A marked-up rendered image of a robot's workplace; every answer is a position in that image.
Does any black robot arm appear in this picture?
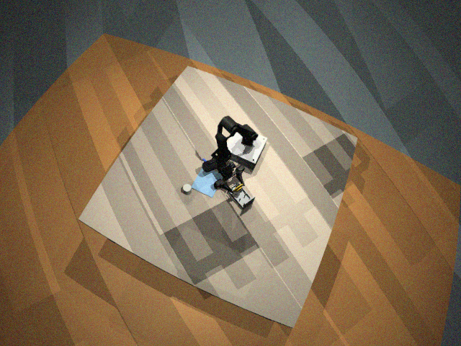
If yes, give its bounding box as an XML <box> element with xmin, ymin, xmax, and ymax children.
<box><xmin>202</xmin><ymin>115</ymin><xmax>259</xmax><ymax>176</ymax></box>

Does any light blue flat mat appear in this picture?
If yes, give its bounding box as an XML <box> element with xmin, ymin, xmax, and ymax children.
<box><xmin>192</xmin><ymin>168</ymin><xmax>223</xmax><ymax>198</ymax></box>

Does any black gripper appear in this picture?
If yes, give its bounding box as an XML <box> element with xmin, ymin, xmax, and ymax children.
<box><xmin>214</xmin><ymin>163</ymin><xmax>245</xmax><ymax>193</ymax></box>

